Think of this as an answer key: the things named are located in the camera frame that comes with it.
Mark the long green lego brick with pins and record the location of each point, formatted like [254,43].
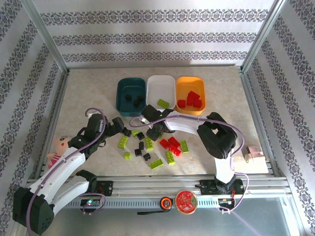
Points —
[170,157]
[149,143]
[184,146]
[156,164]
[163,103]
[123,142]

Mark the red lego brick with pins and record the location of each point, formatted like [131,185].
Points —
[182,103]
[197,103]
[193,95]
[164,143]
[175,150]
[173,141]

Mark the small green lego brick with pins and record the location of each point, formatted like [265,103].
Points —
[134,133]
[127,155]

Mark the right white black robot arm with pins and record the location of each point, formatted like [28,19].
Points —
[182,124]

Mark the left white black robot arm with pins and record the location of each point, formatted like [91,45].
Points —
[64,169]

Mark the teal plastic container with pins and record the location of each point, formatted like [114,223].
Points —
[123,108]

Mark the pink plush toy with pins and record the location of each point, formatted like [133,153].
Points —
[61,145]

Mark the white plastic container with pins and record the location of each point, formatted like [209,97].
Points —
[160,86]

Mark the orange plastic container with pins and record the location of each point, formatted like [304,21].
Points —
[190,83]

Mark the small lit circuit board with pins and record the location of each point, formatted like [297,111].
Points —
[89,202]

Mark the black orange tape measure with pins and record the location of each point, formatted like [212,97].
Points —
[166,203]

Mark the round red gold tin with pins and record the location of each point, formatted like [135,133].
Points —
[186,202]

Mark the grey metal sheet panel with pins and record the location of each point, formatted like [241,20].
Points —
[172,223]

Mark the small tan box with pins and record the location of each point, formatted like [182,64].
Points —
[254,153]

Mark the aluminium side frame rail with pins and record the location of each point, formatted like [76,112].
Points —
[251,98]
[53,118]

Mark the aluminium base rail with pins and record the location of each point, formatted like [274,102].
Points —
[152,186]

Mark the aluminium rear frame rail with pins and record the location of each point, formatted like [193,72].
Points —
[152,66]

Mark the aluminium frame post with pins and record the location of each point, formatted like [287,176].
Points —
[51,41]
[261,37]

